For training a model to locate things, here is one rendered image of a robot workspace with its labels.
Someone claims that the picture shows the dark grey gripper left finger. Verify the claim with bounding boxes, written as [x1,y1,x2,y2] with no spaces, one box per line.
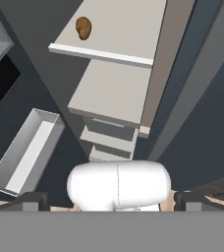
[0,191,50,213]

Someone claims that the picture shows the dark grey freezer door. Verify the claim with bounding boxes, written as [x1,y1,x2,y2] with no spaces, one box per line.
[0,0,96,211]

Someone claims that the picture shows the white door bin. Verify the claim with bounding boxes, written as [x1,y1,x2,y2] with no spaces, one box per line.
[0,107,66,198]

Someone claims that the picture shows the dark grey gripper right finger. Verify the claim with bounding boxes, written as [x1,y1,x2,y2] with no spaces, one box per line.
[174,191,224,213]

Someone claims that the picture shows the dark grey fridge cabinet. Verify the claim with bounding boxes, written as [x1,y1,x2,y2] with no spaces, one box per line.
[138,0,224,185]

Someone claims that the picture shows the white rounded thing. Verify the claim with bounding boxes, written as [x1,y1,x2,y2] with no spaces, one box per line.
[66,159,173,213]

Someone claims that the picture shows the grey freezer drawer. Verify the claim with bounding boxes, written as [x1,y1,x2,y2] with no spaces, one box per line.
[79,126,139,162]
[83,115,140,143]

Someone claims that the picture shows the brown potato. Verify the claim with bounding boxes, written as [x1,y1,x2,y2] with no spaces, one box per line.
[75,16,93,41]

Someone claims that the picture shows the white freezer shelf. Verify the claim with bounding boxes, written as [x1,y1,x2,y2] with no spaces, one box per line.
[47,0,168,70]
[67,59,153,130]

